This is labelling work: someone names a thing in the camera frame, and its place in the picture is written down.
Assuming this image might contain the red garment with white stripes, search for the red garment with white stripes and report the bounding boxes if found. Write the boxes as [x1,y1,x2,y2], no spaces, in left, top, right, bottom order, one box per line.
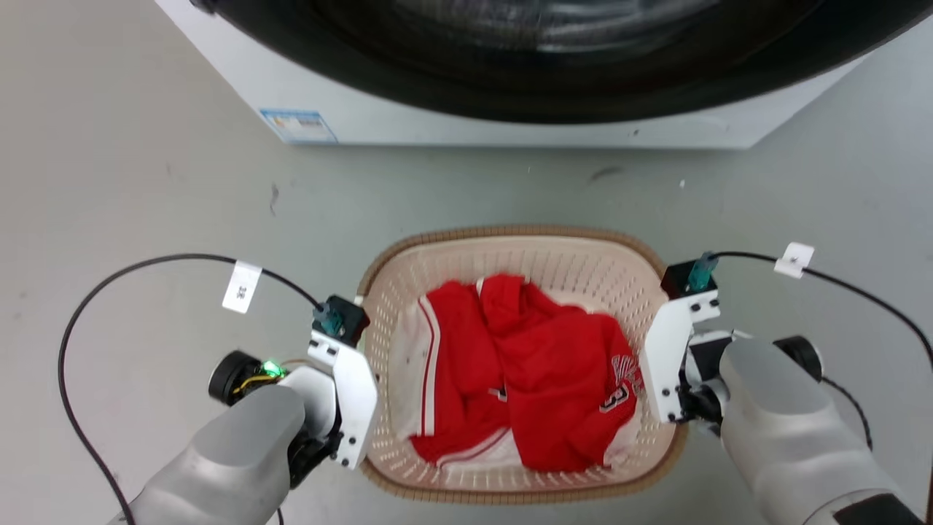
[394,280,526,470]

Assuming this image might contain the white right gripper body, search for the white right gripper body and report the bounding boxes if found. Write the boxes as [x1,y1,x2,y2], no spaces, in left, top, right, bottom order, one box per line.
[640,290,730,438]

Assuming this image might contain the black round washing machine door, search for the black round washing machine door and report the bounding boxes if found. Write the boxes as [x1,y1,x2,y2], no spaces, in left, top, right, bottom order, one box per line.
[191,0,933,124]

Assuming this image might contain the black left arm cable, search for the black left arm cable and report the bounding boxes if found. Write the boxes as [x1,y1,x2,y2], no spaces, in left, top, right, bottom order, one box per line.
[58,253,326,525]

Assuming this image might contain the blue white energy label sticker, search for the blue white energy label sticker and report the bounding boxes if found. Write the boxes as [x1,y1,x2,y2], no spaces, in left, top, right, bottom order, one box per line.
[259,109,338,144]

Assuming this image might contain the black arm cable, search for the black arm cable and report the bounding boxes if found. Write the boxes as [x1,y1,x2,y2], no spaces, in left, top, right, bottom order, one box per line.
[711,251,933,451]
[58,253,326,525]

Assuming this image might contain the white paper cable tag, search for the white paper cable tag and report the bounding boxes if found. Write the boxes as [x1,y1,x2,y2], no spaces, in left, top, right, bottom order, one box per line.
[222,260,263,315]
[773,242,816,280]

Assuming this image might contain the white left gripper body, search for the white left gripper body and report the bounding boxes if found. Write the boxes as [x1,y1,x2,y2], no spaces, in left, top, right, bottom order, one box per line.
[290,331,379,488]

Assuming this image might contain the red jersey with number print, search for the red jersey with number print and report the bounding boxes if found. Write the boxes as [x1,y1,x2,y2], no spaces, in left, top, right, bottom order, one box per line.
[477,273,645,473]

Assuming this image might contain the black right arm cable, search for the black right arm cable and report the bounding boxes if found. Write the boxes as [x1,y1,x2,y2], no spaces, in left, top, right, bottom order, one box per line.
[711,251,933,451]

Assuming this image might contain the white washing machine body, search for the white washing machine body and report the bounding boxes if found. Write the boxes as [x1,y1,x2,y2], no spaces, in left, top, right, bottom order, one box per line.
[155,0,875,150]

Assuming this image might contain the beige plastic laundry basket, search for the beige plastic laundry basket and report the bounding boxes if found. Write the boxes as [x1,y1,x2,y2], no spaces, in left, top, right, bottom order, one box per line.
[356,225,690,505]

